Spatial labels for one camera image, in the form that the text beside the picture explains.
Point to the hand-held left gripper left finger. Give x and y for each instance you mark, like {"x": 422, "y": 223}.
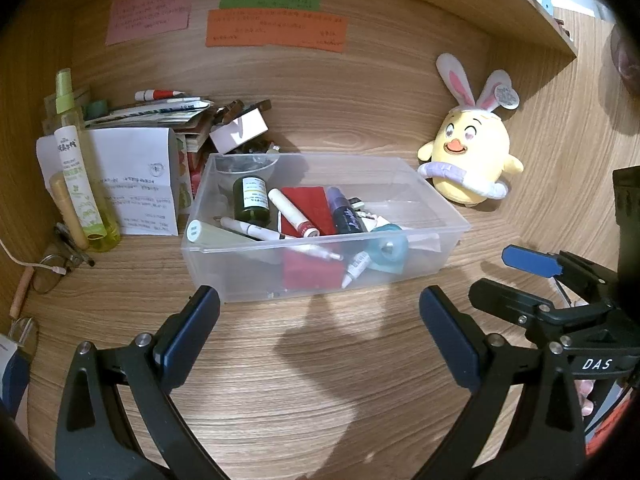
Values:
{"x": 192, "y": 325}

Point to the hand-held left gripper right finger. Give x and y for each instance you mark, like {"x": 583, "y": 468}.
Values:
{"x": 450, "y": 340}

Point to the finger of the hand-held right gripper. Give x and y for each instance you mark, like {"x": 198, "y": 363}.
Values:
{"x": 530, "y": 260}
{"x": 505, "y": 300}

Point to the clear plastic storage box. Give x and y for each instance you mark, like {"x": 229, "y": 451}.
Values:
{"x": 235, "y": 280}

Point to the pale cosmetic tube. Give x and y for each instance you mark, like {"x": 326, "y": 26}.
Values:
{"x": 220, "y": 236}

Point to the teal tape roll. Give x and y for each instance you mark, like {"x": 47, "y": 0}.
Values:
{"x": 395, "y": 250}

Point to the white tube with nozzle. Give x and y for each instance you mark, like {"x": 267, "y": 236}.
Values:
{"x": 357, "y": 266}

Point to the dark green bottle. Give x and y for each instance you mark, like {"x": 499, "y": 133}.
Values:
{"x": 252, "y": 200}

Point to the white tube with red cap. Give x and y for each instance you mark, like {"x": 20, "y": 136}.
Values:
{"x": 292, "y": 212}

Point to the purple cosmetic bottle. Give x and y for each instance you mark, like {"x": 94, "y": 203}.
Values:
{"x": 342, "y": 215}

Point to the red box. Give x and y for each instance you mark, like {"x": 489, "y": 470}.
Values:
{"x": 310, "y": 205}

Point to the person's right hand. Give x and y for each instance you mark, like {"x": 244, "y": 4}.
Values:
{"x": 584, "y": 396}

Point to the red cloth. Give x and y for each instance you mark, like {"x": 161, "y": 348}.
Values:
{"x": 610, "y": 425}

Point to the yellow chick plush toy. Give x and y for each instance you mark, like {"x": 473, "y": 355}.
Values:
{"x": 470, "y": 150}

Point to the patterned box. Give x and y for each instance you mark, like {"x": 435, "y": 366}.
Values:
{"x": 186, "y": 172}

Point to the white paper card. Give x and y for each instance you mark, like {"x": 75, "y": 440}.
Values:
{"x": 135, "y": 175}

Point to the beige stick tube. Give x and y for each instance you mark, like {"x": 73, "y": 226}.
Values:
{"x": 67, "y": 210}

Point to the eyeglasses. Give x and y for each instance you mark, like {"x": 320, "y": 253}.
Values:
{"x": 22, "y": 292}

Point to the blue and white item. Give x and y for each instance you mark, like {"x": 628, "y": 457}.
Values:
{"x": 12, "y": 375}

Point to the green spray bottle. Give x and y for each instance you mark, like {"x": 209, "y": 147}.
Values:
{"x": 75, "y": 160}

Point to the stack of booklets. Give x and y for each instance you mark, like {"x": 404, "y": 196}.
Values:
{"x": 150, "y": 116}

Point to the dark brown clip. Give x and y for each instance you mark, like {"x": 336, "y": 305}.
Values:
{"x": 245, "y": 108}

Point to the dark round object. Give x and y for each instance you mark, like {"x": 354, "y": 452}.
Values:
{"x": 626, "y": 57}

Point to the red and white pen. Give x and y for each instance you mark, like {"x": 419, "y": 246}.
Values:
{"x": 160, "y": 94}

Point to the wooden shelf board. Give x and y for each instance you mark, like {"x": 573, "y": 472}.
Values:
{"x": 530, "y": 5}

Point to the orange paper note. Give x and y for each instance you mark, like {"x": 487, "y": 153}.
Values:
{"x": 275, "y": 30}

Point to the pink paper note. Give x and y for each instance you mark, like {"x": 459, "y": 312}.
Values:
{"x": 150, "y": 10}

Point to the green paper note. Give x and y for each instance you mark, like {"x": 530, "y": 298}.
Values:
{"x": 270, "y": 1}

